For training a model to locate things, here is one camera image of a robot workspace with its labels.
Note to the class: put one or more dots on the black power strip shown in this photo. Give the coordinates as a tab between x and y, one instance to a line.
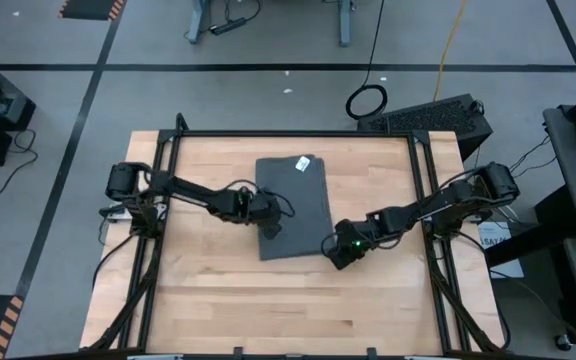
228	26

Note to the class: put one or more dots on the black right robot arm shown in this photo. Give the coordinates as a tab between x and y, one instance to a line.
418	212

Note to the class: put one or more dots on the black table-level camera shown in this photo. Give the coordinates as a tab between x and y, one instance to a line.
238	352

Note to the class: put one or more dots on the white paper sheet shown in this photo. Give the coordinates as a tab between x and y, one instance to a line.
498	237

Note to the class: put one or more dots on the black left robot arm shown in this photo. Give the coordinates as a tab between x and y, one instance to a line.
193	192

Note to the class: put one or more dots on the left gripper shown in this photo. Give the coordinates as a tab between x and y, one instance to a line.
258	206

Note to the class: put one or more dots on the black caster wheel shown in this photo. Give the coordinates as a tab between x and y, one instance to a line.
563	342

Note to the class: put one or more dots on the black perforated computer case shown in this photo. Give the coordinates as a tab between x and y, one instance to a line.
433	120

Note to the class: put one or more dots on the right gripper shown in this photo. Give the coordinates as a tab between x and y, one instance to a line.
348	245

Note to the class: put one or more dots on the grey table leg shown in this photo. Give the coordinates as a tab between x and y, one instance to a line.
345	22
198	22

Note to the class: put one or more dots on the dark grey towel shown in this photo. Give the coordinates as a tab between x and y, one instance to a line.
293	210

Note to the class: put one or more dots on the black desk base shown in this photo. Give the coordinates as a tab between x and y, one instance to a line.
543	235

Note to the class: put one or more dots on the black aluminium table frame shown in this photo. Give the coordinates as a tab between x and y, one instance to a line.
288	133

